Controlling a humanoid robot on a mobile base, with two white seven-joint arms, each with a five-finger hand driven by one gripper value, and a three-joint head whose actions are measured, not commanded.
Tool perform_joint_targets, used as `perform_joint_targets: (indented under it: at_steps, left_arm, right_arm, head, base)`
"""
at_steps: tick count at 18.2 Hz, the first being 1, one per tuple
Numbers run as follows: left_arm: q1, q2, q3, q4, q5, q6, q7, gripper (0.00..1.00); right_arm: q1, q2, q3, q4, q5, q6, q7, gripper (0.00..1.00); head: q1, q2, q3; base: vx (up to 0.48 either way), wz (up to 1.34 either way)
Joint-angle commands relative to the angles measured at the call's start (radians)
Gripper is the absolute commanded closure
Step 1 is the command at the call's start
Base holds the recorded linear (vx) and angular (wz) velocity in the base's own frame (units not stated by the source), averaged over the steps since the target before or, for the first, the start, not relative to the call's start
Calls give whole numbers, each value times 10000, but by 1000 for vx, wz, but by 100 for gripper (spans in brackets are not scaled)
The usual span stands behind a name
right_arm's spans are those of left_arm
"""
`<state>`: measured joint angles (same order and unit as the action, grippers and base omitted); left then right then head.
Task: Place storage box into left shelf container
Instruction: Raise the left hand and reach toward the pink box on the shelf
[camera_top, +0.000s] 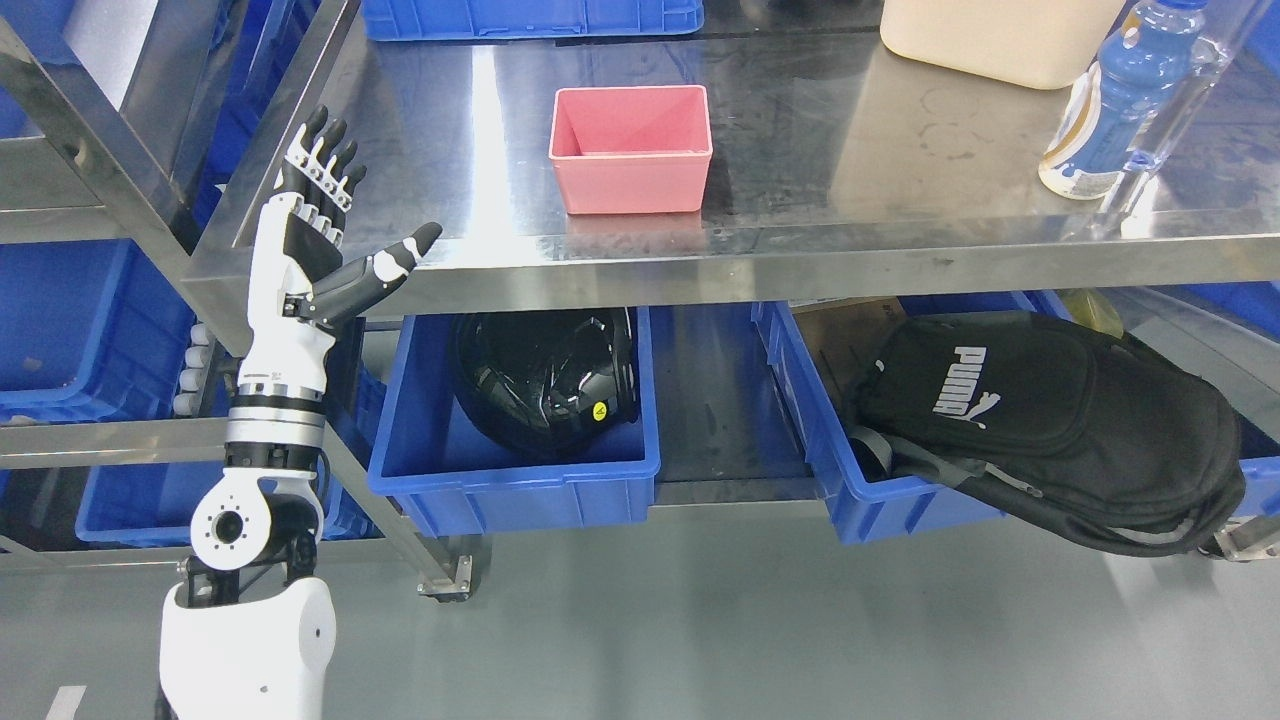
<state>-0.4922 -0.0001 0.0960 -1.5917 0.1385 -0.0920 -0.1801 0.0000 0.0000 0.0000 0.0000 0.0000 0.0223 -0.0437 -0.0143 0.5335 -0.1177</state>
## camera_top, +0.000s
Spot black helmet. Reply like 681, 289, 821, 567
445, 307, 641, 461

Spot stainless steel table cart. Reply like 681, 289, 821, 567
180, 0, 1280, 603

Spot cream plastic container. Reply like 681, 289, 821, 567
879, 1, 1125, 90

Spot pink plastic storage box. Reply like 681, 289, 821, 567
548, 85, 714, 215

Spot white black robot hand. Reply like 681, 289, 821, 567
227, 106, 442, 447

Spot white robot forearm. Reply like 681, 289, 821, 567
154, 442, 337, 719

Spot blue bin left shelf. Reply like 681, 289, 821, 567
1, 240, 196, 424

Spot blue bin with helmet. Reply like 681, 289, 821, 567
367, 307, 660, 537

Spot steel shelf rack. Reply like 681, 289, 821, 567
3, 1, 250, 561

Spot blue bin lower left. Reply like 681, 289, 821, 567
76, 462, 371, 550

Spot black Puma backpack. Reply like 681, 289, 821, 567
844, 311, 1247, 559

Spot blue bin with backpack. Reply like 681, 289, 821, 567
749, 290, 1070, 544

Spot blue bin on table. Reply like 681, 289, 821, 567
361, 1, 705, 41

